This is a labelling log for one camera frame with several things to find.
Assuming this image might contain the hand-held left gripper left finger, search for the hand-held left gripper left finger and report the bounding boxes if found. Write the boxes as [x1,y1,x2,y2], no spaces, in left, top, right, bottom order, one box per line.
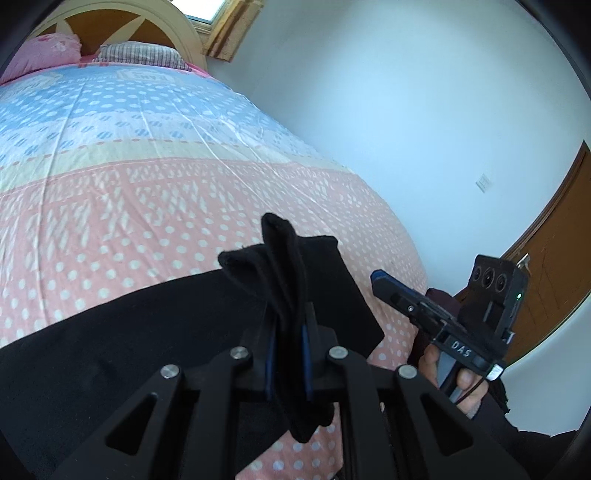
[51,320,279,480]

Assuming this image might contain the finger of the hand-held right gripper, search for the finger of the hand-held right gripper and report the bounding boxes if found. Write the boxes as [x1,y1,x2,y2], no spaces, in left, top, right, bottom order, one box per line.
[370,270,452,343]

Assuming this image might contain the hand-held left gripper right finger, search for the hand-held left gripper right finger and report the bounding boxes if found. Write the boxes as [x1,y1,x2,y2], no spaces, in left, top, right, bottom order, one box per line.
[301,304,530,480]

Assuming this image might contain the black pants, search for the black pants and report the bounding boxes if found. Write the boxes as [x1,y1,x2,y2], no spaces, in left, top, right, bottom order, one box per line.
[0,212,386,480]

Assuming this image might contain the person's right forearm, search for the person's right forearm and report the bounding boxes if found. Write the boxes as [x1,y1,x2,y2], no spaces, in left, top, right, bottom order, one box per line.
[470,396,580,480]

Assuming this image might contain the person's right hand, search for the person's right hand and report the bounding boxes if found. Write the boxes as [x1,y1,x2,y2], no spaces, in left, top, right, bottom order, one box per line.
[423,344,487,419]

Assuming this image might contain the brown wooden door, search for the brown wooden door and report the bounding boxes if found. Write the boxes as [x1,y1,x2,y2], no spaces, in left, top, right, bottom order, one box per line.
[501,141,591,366]

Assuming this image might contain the polka dot bed sheet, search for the polka dot bed sheet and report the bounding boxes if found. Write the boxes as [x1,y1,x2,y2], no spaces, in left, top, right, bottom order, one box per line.
[0,60,429,480]

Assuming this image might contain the yellow curtain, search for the yellow curtain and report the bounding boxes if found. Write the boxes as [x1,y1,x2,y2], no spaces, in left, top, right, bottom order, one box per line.
[202,0,267,64]

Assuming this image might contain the striped pillow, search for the striped pillow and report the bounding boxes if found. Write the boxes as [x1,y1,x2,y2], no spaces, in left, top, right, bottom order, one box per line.
[91,41,193,72]

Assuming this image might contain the cream wooden headboard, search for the cream wooden headboard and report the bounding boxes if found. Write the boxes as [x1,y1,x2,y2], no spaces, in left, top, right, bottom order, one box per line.
[33,0,212,78]

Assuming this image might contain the window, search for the window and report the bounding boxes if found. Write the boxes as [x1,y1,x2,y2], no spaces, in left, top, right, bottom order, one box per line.
[170,0,232,25]

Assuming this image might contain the pink pillow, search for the pink pillow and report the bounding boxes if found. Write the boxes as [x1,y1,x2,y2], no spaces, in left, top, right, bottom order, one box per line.
[0,32,84,87]

